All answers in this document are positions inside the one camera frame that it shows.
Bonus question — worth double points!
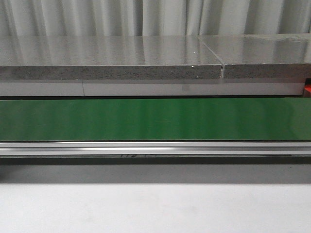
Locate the green conveyor belt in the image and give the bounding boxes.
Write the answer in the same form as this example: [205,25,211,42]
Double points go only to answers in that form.
[0,98,311,141]

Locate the grey stone slab left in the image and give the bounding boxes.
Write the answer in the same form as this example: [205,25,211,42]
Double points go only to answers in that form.
[0,36,222,80]

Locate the grey stone slab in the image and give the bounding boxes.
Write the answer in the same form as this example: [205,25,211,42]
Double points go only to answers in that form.
[0,36,222,80]
[199,33,311,83]

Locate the grey stone slab right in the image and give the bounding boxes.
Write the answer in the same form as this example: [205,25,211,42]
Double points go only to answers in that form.
[199,33,311,83]

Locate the red plastic tray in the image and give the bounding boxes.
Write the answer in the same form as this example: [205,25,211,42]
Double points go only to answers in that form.
[303,84,311,98]

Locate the grey pleated curtain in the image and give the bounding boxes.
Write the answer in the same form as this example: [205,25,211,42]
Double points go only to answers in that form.
[0,0,311,36]

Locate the aluminium conveyor frame rail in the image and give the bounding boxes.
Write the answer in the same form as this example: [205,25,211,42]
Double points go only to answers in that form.
[0,141,311,159]

